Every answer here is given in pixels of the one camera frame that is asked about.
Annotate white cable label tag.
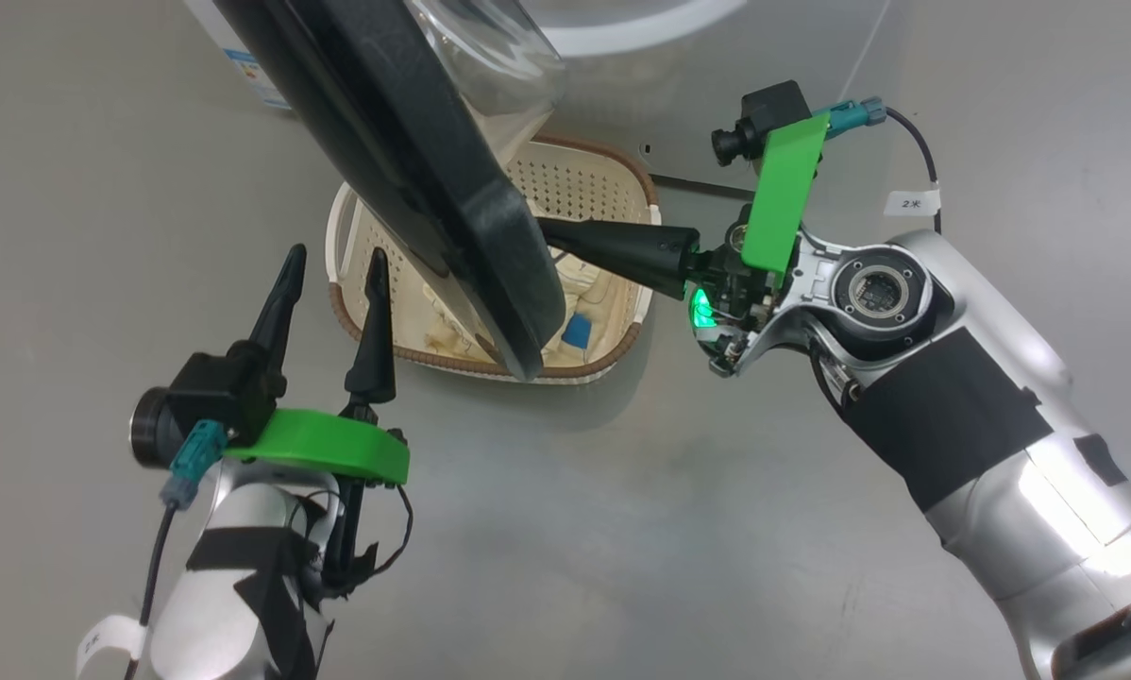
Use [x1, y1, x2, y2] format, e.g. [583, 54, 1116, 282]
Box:
[884, 189, 942, 218]
[76, 614, 151, 680]

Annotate yellow bear-print garment blue cuffs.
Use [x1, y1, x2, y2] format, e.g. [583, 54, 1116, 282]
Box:
[417, 276, 505, 365]
[518, 247, 644, 367]

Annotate teal cable connector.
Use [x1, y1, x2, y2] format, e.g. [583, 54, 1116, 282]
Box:
[825, 96, 889, 140]
[160, 422, 228, 511]

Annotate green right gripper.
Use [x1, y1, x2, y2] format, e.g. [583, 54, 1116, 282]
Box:
[537, 111, 831, 377]

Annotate white front-load washing machine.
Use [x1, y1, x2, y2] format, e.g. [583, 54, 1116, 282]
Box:
[186, 0, 897, 195]

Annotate black camera cable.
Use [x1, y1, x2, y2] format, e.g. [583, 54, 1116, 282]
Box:
[127, 505, 177, 680]
[885, 106, 944, 237]

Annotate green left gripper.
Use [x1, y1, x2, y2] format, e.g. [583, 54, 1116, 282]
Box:
[226, 244, 411, 594]

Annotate cream perforated basket brown rim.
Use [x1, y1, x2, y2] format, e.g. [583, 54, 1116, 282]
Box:
[325, 135, 663, 386]

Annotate blue energy label sticker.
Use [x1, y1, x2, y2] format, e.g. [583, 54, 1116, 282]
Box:
[209, 0, 293, 112]

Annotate black-rimmed glass washer door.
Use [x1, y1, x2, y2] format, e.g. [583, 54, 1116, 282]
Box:
[211, 0, 566, 383]

